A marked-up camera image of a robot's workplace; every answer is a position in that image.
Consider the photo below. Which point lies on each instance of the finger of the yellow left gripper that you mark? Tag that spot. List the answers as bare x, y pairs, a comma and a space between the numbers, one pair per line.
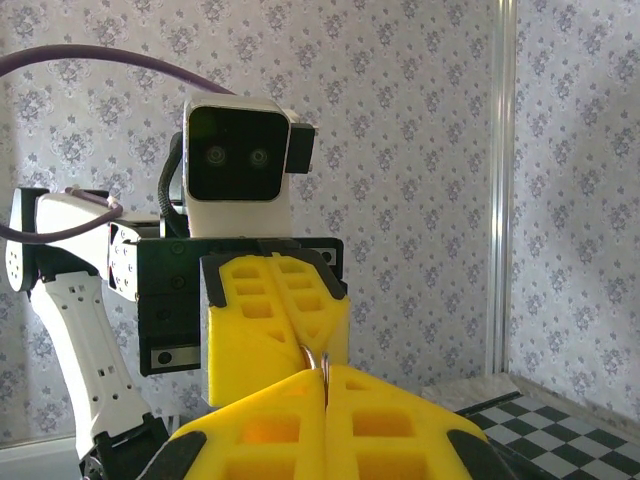
320, 310
240, 350

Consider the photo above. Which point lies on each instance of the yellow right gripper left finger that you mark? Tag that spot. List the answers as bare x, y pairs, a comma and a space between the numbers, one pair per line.
260, 440

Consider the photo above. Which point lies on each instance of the aluminium corner post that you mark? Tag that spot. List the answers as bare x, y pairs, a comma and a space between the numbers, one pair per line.
502, 200

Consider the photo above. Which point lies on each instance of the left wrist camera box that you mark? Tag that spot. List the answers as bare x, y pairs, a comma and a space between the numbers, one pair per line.
235, 150

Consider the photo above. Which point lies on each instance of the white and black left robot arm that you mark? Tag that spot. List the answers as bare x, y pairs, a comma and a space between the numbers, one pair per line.
75, 310

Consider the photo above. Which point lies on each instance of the black and grey chessboard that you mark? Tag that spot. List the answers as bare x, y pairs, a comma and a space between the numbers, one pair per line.
550, 440

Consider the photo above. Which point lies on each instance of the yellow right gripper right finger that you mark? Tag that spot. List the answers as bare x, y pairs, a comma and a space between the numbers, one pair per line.
400, 445

